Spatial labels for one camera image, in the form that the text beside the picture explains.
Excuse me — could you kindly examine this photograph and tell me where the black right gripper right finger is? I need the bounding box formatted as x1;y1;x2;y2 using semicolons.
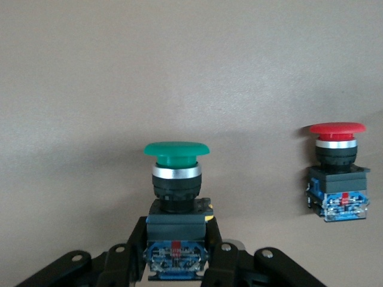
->
199;218;327;287

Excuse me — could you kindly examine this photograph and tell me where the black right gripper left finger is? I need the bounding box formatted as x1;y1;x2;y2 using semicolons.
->
14;215;150;287

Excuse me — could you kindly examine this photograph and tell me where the green mushroom push button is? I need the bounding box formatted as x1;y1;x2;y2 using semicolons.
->
142;141;215;282

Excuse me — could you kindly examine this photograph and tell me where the red mushroom push button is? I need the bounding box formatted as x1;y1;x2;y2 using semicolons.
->
305;121;372;224

